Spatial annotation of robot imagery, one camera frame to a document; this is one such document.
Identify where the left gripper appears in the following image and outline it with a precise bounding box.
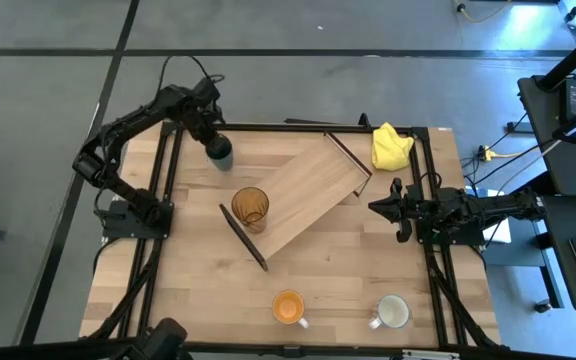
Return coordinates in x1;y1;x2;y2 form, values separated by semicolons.
182;102;225;154

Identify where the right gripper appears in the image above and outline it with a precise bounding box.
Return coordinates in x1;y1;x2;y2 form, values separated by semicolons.
367;177;422;245

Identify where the dark green cup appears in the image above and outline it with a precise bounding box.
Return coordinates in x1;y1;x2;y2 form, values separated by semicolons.
205;132;235;173

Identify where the amber ribbed glass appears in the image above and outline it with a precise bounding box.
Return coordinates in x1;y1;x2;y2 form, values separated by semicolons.
230;186;271;235

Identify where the white mug red lattice pattern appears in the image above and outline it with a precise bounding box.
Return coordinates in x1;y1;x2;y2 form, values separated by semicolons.
367;293;412;331

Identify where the orange mug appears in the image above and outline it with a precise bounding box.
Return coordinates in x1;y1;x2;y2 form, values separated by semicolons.
271;288;311;330

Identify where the yellow cloth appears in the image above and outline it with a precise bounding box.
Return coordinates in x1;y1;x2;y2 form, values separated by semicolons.
371;121;415;172

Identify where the black keyboard desk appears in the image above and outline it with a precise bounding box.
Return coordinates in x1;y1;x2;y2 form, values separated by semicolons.
532;194;576;315

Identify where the black side desk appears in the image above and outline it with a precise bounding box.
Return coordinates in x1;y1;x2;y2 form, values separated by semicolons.
516;74;576;197

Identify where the black rounded object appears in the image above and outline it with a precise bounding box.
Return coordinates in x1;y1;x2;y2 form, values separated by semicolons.
137;317;190;360

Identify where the black diagonal beam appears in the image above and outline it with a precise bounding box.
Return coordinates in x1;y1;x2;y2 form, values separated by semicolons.
537;32;576;94

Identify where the black rig beam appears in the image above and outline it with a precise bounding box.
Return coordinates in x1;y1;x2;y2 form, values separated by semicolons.
0;339;576;360

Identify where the wooden shelf black metal frame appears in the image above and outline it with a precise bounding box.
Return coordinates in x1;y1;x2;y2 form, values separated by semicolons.
218;130;373;273

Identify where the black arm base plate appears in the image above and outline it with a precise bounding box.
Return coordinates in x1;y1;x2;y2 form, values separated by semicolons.
102;199;174;240
414;207;484;246

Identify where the yellow extension cable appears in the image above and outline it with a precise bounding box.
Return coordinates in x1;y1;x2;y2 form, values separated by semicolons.
453;0;513;25

